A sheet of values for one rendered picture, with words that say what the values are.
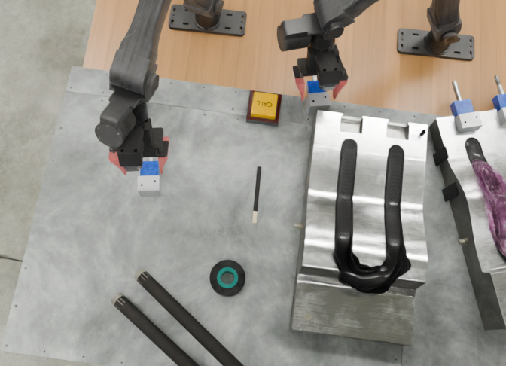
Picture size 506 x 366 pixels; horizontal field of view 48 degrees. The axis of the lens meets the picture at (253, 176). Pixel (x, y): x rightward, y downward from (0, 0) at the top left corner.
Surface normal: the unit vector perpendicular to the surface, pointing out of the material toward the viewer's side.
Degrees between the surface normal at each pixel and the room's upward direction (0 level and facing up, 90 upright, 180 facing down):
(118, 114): 28
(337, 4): 36
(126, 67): 20
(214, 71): 0
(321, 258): 7
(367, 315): 0
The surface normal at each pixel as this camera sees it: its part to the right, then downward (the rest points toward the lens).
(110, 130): -0.29, 0.66
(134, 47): -0.09, 0.04
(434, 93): 0.03, -0.29
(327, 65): -0.02, -0.72
